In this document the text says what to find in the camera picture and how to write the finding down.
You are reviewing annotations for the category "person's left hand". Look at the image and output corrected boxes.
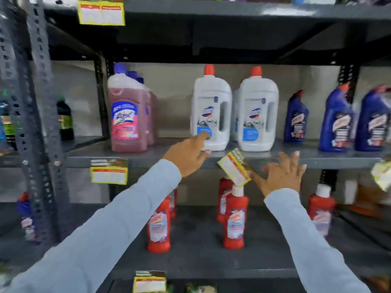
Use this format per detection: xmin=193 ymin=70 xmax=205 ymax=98
xmin=163 ymin=131 xmax=212 ymax=178

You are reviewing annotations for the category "person's right hand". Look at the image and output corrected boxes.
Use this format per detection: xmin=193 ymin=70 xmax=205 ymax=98
xmin=249 ymin=151 xmax=307 ymax=198

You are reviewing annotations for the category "person's left forearm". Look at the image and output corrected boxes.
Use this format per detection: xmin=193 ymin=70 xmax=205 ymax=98
xmin=0 ymin=159 xmax=182 ymax=293

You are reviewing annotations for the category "person's right forearm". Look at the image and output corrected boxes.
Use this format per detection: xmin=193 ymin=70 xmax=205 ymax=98
xmin=264 ymin=188 xmax=372 ymax=293

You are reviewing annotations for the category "grey metal shelf rack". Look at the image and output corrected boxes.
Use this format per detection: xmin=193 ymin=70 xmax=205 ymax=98
xmin=0 ymin=0 xmax=391 ymax=293

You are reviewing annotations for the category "yellow shelf price tag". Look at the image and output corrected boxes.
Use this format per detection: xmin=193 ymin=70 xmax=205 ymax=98
xmin=77 ymin=0 xmax=126 ymax=26
xmin=90 ymin=158 xmax=129 ymax=185
xmin=217 ymin=148 xmax=252 ymax=188
xmin=133 ymin=270 xmax=167 ymax=293

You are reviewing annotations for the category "red cleaner bottle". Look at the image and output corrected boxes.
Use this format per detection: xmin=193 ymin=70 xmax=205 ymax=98
xmin=223 ymin=185 xmax=250 ymax=250
xmin=147 ymin=196 xmax=172 ymax=254
xmin=168 ymin=187 xmax=178 ymax=220
xmin=308 ymin=184 xmax=337 ymax=239
xmin=216 ymin=176 xmax=234 ymax=224

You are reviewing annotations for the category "blue toilet cleaner bottle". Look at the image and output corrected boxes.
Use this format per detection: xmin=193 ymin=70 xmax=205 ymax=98
xmin=284 ymin=90 xmax=310 ymax=143
xmin=319 ymin=82 xmax=355 ymax=153
xmin=355 ymin=85 xmax=391 ymax=152

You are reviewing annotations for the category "white jug with red cap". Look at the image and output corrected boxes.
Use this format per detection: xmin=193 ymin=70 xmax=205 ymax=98
xmin=190 ymin=64 xmax=233 ymax=152
xmin=236 ymin=66 xmax=279 ymax=152

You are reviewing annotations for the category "pink floor cleaner bottle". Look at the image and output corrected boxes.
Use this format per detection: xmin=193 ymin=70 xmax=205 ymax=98
xmin=126 ymin=71 xmax=157 ymax=146
xmin=107 ymin=63 xmax=149 ymax=153

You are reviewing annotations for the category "pale yellow packet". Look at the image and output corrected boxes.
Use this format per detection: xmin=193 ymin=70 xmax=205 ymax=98
xmin=370 ymin=161 xmax=391 ymax=191

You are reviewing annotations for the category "green packet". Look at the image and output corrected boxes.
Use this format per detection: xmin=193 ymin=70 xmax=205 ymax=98
xmin=185 ymin=282 xmax=217 ymax=293

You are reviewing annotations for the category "dark bottle with green label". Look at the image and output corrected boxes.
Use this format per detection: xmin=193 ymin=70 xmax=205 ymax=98
xmin=0 ymin=100 xmax=17 ymax=151
xmin=56 ymin=96 xmax=75 ymax=141

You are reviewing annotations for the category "small blue bottle red cap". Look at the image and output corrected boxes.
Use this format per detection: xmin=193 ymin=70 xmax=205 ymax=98
xmin=16 ymin=192 xmax=38 ymax=242

